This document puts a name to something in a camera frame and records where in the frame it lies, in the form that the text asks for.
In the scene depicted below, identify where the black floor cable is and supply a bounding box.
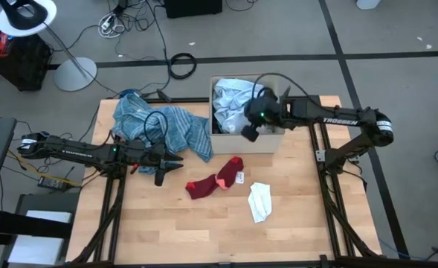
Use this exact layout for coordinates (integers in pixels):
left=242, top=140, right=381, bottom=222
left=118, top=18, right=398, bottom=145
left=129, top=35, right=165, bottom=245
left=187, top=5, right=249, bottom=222
left=91, top=0, right=175, bottom=98

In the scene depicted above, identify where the white floor object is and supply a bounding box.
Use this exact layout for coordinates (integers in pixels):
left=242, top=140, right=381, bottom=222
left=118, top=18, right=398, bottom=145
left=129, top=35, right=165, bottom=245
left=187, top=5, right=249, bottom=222
left=355, top=0, right=383, bottom=10

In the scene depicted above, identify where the black crate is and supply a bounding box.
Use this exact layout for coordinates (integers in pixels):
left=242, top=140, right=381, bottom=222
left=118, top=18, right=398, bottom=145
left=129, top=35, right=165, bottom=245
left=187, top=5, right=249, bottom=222
left=0, top=31, right=53, bottom=92

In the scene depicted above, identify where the black power adapter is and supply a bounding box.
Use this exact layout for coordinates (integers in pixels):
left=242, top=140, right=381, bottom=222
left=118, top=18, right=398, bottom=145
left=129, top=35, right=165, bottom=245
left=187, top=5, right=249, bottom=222
left=36, top=175, right=71, bottom=193

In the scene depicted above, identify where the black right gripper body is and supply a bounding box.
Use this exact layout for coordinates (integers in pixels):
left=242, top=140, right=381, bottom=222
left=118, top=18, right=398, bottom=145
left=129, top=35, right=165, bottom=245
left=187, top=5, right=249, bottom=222
left=240, top=124, right=260, bottom=143

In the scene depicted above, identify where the white sock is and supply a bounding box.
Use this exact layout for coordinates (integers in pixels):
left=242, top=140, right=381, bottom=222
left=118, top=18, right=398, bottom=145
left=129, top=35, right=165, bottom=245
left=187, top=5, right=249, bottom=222
left=247, top=182, right=273, bottom=224

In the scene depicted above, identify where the black box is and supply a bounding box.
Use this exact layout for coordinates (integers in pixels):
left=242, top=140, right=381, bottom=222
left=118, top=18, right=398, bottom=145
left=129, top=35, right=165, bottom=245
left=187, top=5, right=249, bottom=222
left=163, top=0, right=223, bottom=19

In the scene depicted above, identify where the blue striped cloth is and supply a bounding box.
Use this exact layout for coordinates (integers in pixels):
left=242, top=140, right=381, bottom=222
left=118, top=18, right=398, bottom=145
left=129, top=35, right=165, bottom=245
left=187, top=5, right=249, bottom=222
left=112, top=92, right=214, bottom=176

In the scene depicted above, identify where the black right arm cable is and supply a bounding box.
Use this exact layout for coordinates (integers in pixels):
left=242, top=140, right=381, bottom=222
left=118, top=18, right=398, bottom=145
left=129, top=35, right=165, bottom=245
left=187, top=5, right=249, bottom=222
left=251, top=72, right=338, bottom=112

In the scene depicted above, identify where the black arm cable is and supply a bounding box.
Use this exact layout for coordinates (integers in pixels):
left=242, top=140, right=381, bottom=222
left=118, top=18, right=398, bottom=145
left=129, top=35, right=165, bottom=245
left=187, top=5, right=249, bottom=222
left=251, top=72, right=338, bottom=112
left=144, top=110, right=169, bottom=147

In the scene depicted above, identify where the light blue patterned shirt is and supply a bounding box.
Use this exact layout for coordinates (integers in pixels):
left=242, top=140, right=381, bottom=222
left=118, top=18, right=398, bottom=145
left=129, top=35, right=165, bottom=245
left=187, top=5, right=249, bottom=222
left=213, top=77, right=266, bottom=135

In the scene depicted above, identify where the white power strip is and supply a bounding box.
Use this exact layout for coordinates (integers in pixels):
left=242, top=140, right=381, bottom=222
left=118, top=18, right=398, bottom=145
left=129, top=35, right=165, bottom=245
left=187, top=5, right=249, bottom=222
left=98, top=12, right=126, bottom=39

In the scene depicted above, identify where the white round-top floor stand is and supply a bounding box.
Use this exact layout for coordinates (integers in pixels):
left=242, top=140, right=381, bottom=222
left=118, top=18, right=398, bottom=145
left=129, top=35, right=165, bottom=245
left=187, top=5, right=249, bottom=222
left=0, top=0, right=98, bottom=92

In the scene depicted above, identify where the dark red sock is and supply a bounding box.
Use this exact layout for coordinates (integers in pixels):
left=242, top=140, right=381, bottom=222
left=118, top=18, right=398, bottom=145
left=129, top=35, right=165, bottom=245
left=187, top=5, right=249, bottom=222
left=184, top=156, right=245, bottom=200

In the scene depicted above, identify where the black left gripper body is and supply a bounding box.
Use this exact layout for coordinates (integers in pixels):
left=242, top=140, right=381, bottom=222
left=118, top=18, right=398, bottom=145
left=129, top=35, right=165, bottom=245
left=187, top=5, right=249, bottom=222
left=146, top=144, right=167, bottom=187

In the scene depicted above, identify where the black ring-shaped object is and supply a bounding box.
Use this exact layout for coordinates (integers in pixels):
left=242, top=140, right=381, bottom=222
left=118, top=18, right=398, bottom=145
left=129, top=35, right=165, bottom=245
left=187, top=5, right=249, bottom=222
left=0, top=0, right=49, bottom=31

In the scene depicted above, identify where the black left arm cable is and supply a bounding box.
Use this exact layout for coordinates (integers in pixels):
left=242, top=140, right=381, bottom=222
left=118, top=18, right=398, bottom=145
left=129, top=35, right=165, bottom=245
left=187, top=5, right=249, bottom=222
left=144, top=110, right=169, bottom=147

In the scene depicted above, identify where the coiled black cable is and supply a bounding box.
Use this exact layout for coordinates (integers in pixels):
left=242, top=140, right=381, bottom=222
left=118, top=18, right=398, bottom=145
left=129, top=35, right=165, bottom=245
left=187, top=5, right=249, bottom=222
left=168, top=51, right=198, bottom=80

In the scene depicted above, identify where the yellow cable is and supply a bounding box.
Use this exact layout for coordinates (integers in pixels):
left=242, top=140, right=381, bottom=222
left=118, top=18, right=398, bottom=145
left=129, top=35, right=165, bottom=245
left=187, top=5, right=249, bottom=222
left=6, top=148, right=83, bottom=187

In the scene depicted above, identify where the red item on crate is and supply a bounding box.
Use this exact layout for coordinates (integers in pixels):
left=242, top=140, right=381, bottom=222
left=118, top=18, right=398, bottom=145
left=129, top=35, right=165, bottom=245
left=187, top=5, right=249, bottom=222
left=0, top=31, right=10, bottom=57

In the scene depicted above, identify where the open cardboard box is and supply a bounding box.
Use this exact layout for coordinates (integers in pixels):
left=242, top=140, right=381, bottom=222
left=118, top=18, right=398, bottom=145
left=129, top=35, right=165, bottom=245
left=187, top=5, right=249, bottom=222
left=207, top=74, right=286, bottom=156

